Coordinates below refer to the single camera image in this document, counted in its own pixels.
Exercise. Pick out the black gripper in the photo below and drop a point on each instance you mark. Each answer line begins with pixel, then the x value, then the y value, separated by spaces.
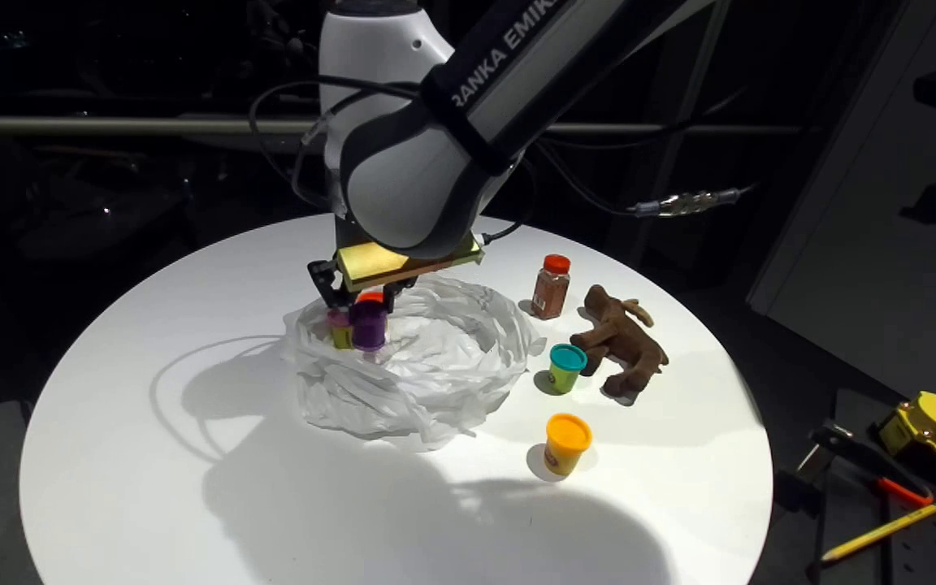
pixel 370 286

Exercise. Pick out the dark purple lid dough tub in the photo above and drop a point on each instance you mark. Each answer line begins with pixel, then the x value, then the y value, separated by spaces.
pixel 368 325

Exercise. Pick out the red lid spice jar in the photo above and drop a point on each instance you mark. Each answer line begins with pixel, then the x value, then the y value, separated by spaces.
pixel 551 291

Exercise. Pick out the teal lid dough tub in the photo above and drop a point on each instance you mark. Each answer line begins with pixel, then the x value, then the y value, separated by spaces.
pixel 568 368

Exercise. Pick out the yellow lid dough tub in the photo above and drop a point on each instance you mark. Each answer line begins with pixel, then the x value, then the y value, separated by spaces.
pixel 568 444

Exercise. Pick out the brown plush dog toy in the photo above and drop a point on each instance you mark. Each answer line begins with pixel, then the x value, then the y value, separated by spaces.
pixel 627 341

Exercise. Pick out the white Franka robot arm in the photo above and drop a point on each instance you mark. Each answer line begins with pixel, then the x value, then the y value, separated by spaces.
pixel 438 118

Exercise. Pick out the white plastic bag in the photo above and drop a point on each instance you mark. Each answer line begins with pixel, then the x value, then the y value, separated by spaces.
pixel 446 375

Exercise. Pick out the metal window railing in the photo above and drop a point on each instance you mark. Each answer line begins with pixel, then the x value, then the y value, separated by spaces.
pixel 112 125

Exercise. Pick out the yellow pencil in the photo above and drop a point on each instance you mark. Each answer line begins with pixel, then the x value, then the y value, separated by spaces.
pixel 880 531

